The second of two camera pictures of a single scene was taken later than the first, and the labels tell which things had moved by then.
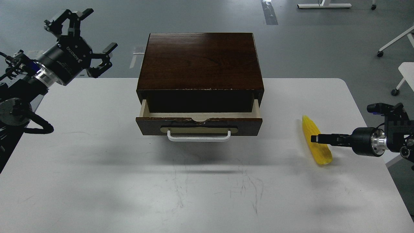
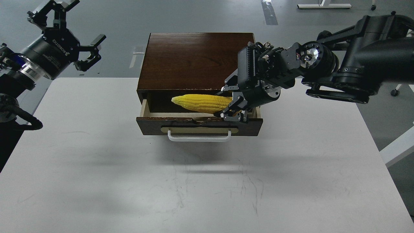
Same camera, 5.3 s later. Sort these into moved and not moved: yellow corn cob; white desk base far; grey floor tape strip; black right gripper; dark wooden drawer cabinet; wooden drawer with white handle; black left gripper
Moved: yellow corn cob; black left gripper; black right gripper
Not moved: grey floor tape strip; white desk base far; wooden drawer with white handle; dark wooden drawer cabinet
